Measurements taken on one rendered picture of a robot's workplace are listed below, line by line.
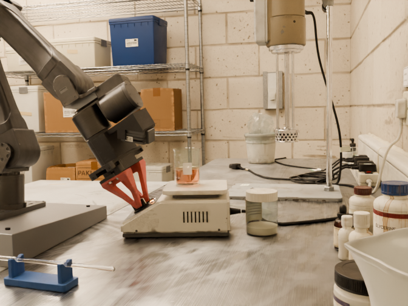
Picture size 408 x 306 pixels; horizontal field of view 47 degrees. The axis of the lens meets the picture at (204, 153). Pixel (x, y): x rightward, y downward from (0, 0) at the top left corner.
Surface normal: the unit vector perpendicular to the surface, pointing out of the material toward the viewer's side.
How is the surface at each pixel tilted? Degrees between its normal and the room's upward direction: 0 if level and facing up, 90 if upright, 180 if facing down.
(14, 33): 84
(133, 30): 93
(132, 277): 0
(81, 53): 92
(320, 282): 0
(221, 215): 90
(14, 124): 68
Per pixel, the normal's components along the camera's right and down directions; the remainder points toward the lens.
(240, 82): -0.23, 0.09
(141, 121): 0.75, -0.42
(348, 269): -0.02, -1.00
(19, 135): 0.90, -0.37
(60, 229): 0.97, 0.00
